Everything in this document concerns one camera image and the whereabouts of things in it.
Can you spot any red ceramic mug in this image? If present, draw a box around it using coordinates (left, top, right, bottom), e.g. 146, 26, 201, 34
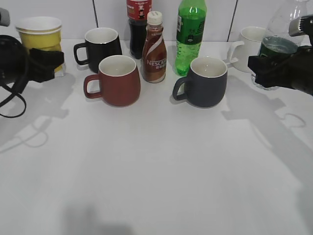
83, 55, 141, 107

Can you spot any yellow paper cup stack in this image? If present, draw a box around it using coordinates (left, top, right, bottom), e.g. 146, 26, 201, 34
15, 16, 64, 73

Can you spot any white ceramic mug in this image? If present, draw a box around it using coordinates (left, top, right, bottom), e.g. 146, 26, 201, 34
226, 26, 266, 73

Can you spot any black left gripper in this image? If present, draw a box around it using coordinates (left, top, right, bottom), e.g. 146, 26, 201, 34
0, 35, 65, 86

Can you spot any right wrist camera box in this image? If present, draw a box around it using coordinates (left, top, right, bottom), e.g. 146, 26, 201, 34
289, 14, 313, 37

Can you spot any dark cola bottle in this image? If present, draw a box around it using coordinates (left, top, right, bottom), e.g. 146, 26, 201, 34
126, 0, 152, 59

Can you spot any black ceramic mug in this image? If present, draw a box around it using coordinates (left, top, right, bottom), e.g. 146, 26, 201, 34
73, 27, 122, 73

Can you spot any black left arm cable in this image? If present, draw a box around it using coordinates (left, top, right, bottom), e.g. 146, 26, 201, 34
0, 56, 28, 118

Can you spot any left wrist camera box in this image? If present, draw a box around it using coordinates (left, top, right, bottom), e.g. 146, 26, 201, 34
0, 8, 10, 27

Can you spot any white yogurt drink bottle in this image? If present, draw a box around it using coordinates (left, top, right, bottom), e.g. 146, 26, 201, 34
54, 30, 66, 77

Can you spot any clear water bottle green label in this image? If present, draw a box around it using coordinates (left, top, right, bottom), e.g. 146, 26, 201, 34
251, 0, 313, 90

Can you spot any brown Nescafe coffee bottle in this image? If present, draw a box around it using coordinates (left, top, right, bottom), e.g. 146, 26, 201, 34
142, 11, 167, 83

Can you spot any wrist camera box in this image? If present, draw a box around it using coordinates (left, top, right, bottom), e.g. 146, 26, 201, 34
0, 8, 10, 27
289, 14, 313, 37

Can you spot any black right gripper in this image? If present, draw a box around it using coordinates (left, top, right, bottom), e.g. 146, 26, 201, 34
247, 46, 313, 95

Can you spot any dark blue ceramic mug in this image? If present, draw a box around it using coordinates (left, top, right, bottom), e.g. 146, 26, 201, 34
172, 57, 228, 108

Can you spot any green soda bottle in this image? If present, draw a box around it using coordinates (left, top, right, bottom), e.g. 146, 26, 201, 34
175, 0, 207, 76

